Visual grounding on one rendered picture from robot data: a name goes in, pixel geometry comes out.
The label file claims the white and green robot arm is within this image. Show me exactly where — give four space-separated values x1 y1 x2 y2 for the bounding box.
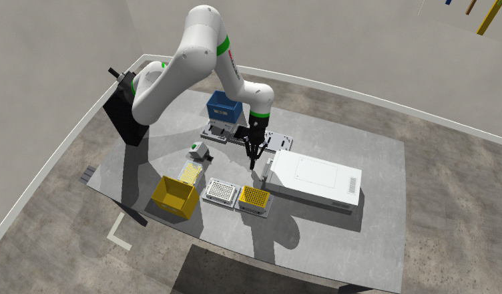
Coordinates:
108 5 274 128

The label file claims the yellow bin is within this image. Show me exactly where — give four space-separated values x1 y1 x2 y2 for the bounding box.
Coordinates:
151 176 199 220

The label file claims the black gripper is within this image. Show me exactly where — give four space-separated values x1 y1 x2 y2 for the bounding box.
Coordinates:
243 125 269 170

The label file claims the blue bin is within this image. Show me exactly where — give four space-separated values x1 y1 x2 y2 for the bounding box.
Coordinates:
206 90 243 124

